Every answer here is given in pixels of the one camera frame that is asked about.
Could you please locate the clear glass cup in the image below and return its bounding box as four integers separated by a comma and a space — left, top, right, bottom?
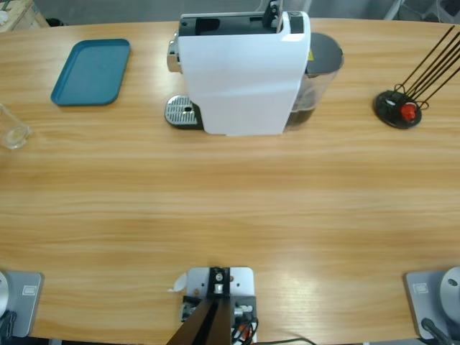
0, 103, 34, 151

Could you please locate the white capsule coffee machine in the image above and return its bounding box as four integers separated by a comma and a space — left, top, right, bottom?
164, 9, 312, 138

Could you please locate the red coffee capsule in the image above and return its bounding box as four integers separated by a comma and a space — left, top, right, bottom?
400, 103, 418, 121

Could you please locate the metal drip tray grille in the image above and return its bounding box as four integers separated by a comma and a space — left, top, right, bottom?
164, 94, 204, 131

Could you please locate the white paper tag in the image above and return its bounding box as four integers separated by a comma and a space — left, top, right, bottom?
167, 272, 188, 293

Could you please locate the clear water tank black lid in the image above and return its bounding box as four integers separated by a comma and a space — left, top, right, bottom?
285, 32, 345, 132

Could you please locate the teal plastic tray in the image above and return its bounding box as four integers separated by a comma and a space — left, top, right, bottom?
50, 38, 132, 108

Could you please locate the grey translucent bin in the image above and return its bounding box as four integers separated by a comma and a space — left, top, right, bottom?
436, 0, 460, 23

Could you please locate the white block with dark post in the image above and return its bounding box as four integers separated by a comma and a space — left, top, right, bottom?
167, 265, 259, 345

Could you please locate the black and orange cable bundle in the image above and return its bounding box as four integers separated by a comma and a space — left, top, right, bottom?
229, 316, 259, 344

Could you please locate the black wire capsule holder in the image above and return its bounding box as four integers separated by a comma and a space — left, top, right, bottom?
372, 25, 460, 129

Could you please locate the black cable under table edge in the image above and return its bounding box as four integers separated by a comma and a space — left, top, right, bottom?
257, 336, 319, 345

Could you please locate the white frame leg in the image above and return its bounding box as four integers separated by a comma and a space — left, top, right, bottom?
382, 0, 409, 21

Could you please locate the arm grey base plate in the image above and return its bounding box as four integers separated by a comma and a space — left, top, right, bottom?
0, 270, 46, 339
402, 265, 460, 341

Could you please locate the black base cable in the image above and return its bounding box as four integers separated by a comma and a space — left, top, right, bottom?
0, 310, 18, 338
420, 318, 454, 345

